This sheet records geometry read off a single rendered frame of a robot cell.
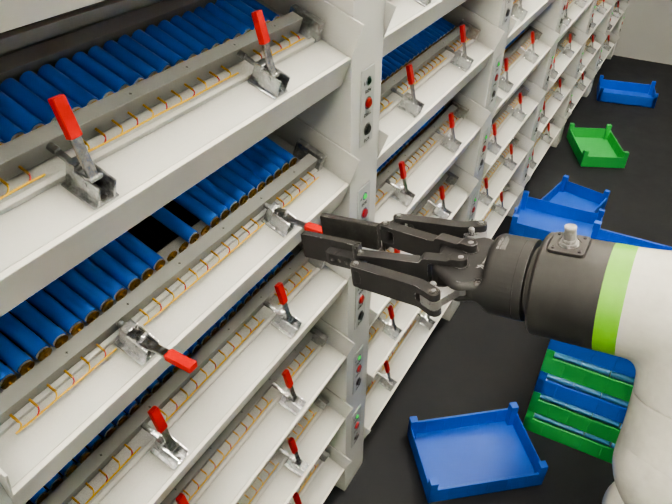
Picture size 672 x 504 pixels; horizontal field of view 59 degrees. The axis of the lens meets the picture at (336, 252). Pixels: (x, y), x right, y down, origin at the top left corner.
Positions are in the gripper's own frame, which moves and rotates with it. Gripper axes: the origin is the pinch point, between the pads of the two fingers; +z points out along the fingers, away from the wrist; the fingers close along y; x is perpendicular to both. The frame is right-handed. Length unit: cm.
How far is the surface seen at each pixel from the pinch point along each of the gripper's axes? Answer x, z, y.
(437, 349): 98, 28, -83
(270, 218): 6.2, 18.0, -9.6
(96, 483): 25.4, 24.0, 24.5
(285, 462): 66, 29, -10
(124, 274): 2.5, 22.5, 11.4
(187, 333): 9.0, 15.0, 11.3
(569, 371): 77, -13, -68
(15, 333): 1.7, 24.2, 24.0
